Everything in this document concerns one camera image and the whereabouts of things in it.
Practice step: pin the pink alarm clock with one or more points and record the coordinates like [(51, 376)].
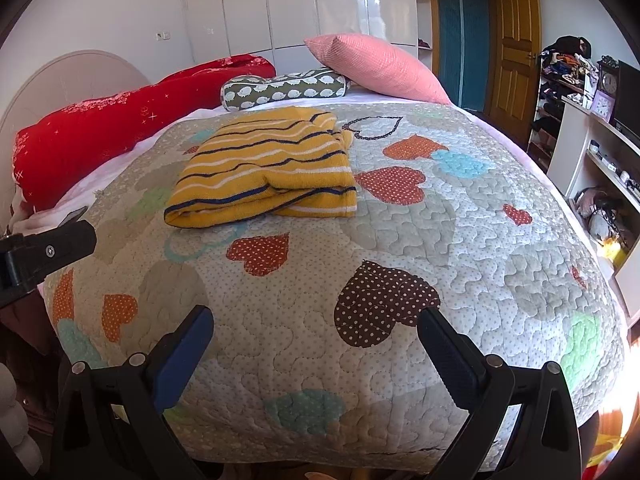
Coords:
[(602, 106)]

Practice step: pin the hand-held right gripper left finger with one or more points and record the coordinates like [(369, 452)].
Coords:
[(180, 360)]

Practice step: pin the white glossy wardrobe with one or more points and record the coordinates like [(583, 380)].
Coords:
[(300, 10)]

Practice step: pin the pink pillow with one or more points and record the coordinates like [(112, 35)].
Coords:
[(380, 65)]

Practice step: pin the shoe rack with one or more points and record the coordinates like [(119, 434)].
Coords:
[(547, 110)]

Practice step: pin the heart patterned quilt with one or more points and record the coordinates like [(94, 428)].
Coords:
[(300, 310)]

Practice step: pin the black monitor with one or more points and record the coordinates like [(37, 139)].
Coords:
[(629, 100)]

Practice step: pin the red patterned duvet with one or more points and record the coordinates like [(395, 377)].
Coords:
[(100, 130)]

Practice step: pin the black phone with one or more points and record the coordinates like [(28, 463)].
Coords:
[(75, 215)]

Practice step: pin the pile of clothes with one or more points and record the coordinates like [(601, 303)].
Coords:
[(567, 57)]

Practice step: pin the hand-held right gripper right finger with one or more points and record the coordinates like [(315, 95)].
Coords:
[(450, 360)]

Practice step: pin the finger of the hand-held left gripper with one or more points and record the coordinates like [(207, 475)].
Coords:
[(50, 252)]

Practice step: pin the pale round headboard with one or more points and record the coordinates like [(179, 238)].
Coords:
[(65, 80)]

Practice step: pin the white shelf unit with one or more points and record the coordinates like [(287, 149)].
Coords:
[(575, 145)]

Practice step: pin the yellow bag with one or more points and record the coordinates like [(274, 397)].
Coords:
[(614, 250)]

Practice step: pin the blue door curtain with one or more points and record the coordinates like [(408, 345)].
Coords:
[(460, 35)]

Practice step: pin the green white patterned bolster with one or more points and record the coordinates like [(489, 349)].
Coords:
[(285, 89)]

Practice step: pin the patterned bag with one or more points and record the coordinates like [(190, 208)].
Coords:
[(597, 215)]

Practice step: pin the wooden door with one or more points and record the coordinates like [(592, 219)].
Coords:
[(515, 50)]

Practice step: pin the white open shelf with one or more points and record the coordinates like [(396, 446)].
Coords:
[(424, 10)]

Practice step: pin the white puffy garment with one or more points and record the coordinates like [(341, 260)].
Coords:
[(17, 420)]

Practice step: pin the brown table clock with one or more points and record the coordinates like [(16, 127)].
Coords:
[(609, 80)]

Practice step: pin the yellow striped knit sweater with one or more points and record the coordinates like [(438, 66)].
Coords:
[(260, 170)]

